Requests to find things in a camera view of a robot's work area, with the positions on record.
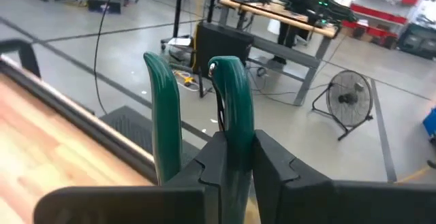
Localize green-handled pruning shears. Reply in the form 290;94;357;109
142;51;255;224

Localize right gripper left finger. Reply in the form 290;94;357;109
33;130;228;224

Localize black floor box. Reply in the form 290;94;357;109
87;0;122;15

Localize black background rig frame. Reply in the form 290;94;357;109
159;0;222;50

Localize thin yellow cord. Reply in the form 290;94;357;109
191;0;202;75

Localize black crates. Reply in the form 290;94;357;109
396;22;436;61

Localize black mesh-top computer case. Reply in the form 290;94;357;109
98;105;212;170

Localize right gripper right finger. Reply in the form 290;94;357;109
251;129;436;224

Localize black computer tower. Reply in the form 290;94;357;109
196;21;255;78

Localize blue bin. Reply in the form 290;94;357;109
422;106;436;147

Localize thin black cable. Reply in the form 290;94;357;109
93;0;117;116

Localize black floor fan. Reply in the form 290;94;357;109
311;69;375;142

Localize wooden desk grey legs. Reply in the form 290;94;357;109
219;0;339;106

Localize tangled white yellow cables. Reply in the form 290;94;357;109
172;69;202;93

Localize red bin shelf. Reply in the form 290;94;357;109
342;0;422;48

